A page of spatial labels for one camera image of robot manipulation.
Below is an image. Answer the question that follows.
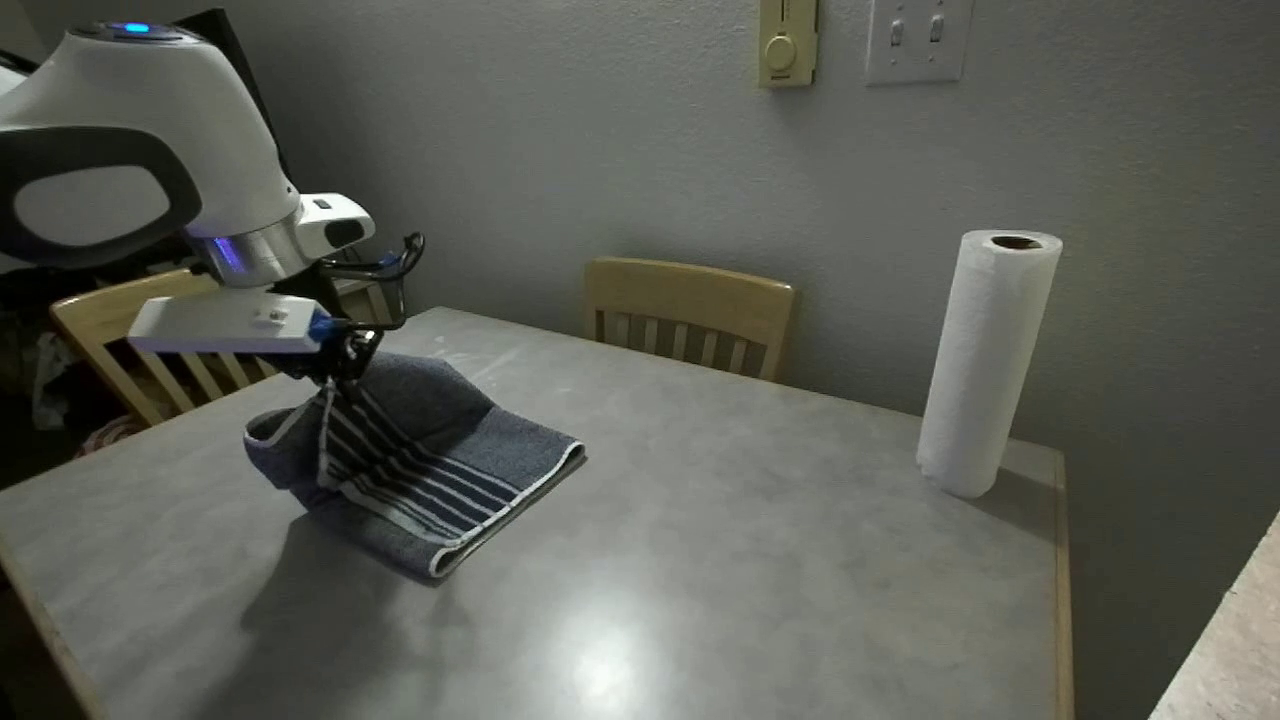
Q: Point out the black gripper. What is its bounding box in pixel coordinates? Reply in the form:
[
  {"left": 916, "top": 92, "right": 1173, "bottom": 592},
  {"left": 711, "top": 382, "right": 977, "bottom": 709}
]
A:
[{"left": 310, "top": 254, "right": 410, "bottom": 394}]

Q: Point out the black cable with blue plug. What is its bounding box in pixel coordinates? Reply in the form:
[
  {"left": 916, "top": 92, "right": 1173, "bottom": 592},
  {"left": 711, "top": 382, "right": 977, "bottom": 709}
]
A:
[{"left": 367, "top": 230, "right": 433, "bottom": 292}]

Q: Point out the blue-grey striped towel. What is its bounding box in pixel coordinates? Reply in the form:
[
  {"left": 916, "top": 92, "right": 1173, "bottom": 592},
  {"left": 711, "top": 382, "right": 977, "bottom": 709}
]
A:
[{"left": 241, "top": 347, "right": 593, "bottom": 587}]

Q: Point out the wooden chair with long slats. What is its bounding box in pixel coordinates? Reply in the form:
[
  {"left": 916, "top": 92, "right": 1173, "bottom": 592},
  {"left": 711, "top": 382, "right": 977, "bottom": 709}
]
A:
[{"left": 48, "top": 263, "right": 332, "bottom": 434}]

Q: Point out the white paper towel roll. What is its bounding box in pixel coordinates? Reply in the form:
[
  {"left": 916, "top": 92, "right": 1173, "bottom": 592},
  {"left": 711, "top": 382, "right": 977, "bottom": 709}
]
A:
[{"left": 911, "top": 225, "right": 1068, "bottom": 504}]

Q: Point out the light stone counter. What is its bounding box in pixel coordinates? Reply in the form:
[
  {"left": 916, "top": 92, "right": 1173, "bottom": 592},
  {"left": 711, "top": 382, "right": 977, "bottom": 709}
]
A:
[{"left": 1150, "top": 512, "right": 1280, "bottom": 720}]

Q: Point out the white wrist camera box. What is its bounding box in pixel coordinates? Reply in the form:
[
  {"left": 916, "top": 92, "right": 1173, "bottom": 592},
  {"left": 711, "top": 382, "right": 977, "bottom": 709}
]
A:
[{"left": 127, "top": 292, "right": 337, "bottom": 359}]

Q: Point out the wooden chair with short slats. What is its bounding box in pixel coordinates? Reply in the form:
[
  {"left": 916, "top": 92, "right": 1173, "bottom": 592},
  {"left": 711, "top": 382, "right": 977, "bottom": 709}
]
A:
[{"left": 581, "top": 254, "right": 801, "bottom": 390}]

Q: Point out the white light switch plate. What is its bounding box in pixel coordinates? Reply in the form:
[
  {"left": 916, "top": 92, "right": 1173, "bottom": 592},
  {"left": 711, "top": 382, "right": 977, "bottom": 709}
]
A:
[{"left": 860, "top": 0, "right": 977, "bottom": 92}]

